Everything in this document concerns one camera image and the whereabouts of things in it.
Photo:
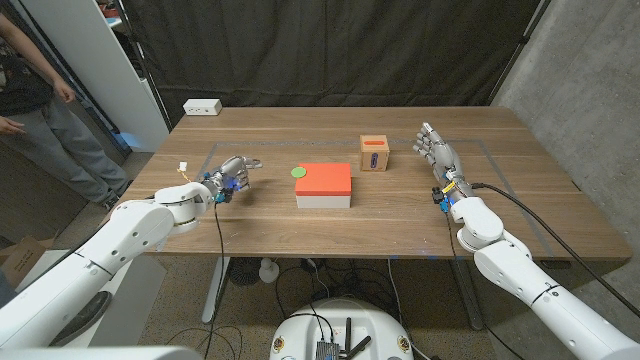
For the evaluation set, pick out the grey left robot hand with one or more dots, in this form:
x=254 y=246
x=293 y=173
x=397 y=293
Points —
x=232 y=175

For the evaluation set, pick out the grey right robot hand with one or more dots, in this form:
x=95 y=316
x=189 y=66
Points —
x=445 y=160

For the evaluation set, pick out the green round coin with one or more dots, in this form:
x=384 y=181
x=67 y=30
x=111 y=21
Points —
x=298 y=172

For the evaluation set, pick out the red-lidded white box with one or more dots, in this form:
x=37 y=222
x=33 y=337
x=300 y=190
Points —
x=324 y=180

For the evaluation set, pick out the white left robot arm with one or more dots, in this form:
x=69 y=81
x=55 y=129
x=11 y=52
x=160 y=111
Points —
x=100 y=250

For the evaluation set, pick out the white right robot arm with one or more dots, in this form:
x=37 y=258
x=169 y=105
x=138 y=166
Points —
x=525 y=280

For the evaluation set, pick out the wooden slotted coin box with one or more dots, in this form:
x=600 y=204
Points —
x=374 y=155

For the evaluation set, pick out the cardboard box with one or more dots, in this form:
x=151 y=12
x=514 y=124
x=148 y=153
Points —
x=25 y=257

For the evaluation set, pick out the white power strip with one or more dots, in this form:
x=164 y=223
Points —
x=202 y=106

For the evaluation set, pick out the small black fan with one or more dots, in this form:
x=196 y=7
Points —
x=244 y=271

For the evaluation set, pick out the grey tape outline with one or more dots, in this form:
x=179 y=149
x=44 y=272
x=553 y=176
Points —
x=325 y=142

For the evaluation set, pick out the small white round object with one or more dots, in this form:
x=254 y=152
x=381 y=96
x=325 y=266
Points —
x=268 y=271

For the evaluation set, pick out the blue object by cabinet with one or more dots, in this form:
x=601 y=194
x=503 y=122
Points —
x=125 y=140

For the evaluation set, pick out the white table leg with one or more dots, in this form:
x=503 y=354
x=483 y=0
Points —
x=216 y=290

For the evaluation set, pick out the black stand pole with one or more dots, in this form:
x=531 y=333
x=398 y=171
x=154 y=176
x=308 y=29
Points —
x=520 y=42
x=145 y=75

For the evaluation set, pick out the black curtain backdrop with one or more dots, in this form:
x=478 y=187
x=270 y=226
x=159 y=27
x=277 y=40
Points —
x=325 y=50

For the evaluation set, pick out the white cabinet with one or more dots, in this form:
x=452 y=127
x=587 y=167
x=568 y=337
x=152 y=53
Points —
x=100 y=65

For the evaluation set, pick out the white robot torso base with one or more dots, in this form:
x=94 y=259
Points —
x=385 y=325

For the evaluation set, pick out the standing person in grey trousers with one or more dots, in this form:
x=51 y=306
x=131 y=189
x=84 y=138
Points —
x=30 y=100

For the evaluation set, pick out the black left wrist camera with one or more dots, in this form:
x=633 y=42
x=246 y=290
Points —
x=225 y=195

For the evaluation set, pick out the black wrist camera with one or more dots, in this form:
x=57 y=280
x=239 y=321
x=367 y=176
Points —
x=225 y=195
x=440 y=197

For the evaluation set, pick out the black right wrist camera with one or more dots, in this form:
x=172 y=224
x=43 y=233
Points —
x=440 y=197

